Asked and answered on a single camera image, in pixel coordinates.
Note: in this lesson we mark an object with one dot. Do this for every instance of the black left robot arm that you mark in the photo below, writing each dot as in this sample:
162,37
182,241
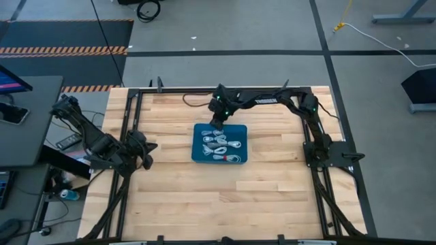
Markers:
92,136

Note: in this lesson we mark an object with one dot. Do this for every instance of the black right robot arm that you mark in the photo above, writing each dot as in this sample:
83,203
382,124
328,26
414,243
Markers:
289,98

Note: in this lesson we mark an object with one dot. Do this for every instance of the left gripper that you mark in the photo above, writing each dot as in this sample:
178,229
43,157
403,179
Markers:
148,158

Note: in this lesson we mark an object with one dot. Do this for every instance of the black smartphone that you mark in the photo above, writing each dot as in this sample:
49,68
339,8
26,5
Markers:
12,114

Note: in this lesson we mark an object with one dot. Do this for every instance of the dark grey desk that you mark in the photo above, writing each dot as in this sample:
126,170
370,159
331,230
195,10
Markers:
27,190

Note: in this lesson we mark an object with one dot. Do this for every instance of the blue plastic bin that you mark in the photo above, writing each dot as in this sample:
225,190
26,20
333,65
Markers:
238,132

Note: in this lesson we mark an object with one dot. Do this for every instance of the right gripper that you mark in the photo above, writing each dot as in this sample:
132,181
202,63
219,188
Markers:
220,108

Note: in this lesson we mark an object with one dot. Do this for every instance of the blue and white bottle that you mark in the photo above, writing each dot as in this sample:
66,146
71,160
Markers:
69,195

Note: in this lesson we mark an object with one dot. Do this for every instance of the black keyboard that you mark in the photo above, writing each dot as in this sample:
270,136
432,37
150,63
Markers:
5,190

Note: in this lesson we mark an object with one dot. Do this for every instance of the black hazard-striped floor mat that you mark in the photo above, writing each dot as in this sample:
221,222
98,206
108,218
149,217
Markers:
68,34

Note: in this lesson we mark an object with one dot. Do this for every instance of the grey table leg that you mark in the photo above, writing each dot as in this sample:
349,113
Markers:
402,18

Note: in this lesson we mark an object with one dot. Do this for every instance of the black floor cabinet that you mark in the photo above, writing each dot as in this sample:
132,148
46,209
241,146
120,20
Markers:
126,1

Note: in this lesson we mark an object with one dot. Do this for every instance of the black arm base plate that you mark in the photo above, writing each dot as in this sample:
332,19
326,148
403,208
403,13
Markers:
340,154
102,165

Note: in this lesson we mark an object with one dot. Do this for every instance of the computer monitor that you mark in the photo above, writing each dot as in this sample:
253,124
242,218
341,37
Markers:
10,83

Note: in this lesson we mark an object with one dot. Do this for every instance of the black remote control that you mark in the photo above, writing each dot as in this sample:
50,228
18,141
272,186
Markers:
68,142

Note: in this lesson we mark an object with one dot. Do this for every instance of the black box on grey base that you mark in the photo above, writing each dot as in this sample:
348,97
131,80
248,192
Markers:
422,86

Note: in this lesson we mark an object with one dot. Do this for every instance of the black desk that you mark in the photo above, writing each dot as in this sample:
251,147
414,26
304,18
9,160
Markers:
30,143

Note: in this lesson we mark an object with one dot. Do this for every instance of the grey frame clamp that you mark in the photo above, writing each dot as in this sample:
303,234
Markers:
284,86
159,85

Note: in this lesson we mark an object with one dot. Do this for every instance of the black aluminium table frame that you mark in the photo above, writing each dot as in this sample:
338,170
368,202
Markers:
177,90

